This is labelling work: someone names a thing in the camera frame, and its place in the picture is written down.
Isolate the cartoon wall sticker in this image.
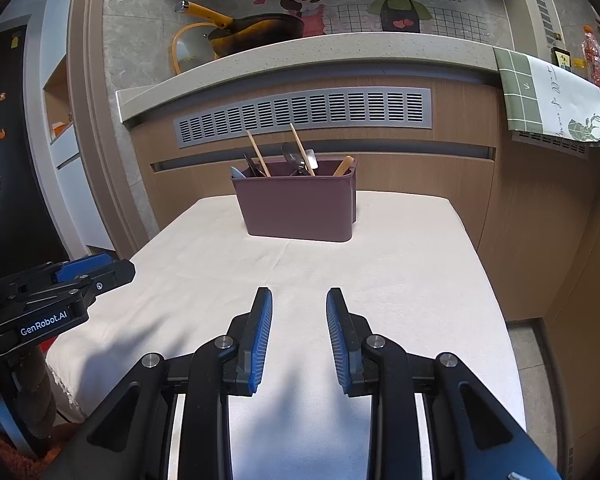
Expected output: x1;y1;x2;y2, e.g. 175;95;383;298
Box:
232;0;486;41

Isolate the maroon plastic utensil holder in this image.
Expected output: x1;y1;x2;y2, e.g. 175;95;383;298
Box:
230;157;359;243

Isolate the white shelving cabinet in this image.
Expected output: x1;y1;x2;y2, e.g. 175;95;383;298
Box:
22;0;112;257

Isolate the white wall vent panel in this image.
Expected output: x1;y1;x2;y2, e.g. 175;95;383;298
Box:
531;0;563;47

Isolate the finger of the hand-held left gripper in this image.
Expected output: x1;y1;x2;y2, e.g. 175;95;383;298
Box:
0;259;136;318
0;253;115;297

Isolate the white tablecloth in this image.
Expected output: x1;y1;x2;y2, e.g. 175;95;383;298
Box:
45;191;527;480

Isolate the green checked towel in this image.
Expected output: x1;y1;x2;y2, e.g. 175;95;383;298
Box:
494;46;600;147

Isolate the long grey vent grille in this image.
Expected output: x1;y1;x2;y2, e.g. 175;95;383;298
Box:
174;87;433;150

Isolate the kitchen counter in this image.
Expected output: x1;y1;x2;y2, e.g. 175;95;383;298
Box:
115;32;600;321

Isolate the glass lid with yellow rim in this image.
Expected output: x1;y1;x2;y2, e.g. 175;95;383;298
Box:
169;22;221;76

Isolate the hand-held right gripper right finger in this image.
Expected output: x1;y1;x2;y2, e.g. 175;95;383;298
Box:
325;288;563;480

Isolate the frying pan with yellow handle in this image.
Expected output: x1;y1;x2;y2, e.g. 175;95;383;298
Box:
175;1;304;58

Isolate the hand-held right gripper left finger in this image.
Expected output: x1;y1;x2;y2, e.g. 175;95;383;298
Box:
40;287;276;480

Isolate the black fridge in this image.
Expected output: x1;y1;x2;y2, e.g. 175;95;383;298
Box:
0;25;56;271

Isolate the wooden chopstick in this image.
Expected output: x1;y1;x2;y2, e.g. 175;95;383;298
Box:
246;131;269;177
289;123;317;177

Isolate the short grey vent grille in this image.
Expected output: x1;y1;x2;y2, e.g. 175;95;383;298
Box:
511;130;591;159

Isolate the brown fleece garment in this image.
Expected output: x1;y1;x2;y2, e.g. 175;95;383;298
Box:
0;425;56;480

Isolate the dark sauce bottle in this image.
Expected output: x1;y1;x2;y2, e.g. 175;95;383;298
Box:
551;35;573;69

